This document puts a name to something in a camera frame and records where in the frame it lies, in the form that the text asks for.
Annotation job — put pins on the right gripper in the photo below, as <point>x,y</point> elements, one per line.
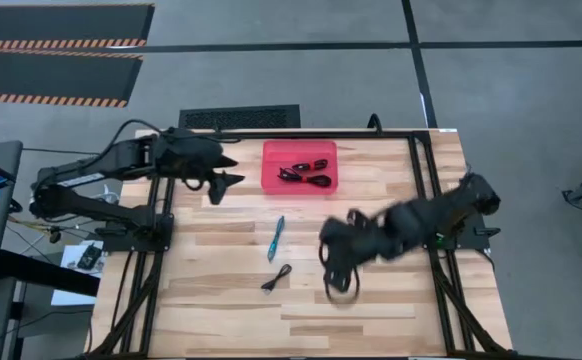
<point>356,235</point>

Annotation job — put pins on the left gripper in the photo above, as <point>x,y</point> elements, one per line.
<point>186,155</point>

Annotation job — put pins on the teal pen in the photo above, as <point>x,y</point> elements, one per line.
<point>275,242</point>

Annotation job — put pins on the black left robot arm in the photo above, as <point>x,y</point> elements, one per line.
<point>91,210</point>

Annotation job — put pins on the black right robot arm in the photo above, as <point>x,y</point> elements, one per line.
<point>451,205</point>

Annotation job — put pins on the pink plastic bin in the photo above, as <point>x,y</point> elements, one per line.
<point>271,185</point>

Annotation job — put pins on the black floor vent grille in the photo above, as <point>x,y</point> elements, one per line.
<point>241,117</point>

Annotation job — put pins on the small black device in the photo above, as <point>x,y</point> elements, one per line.
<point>89,257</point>

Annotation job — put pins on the white paper sheets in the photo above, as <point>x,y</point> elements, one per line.
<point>71,292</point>

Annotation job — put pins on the black mat with hazard stripes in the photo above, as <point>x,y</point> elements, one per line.
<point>51,75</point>
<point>61,22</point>

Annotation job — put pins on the black aluminium table frame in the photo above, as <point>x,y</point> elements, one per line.
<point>321,135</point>

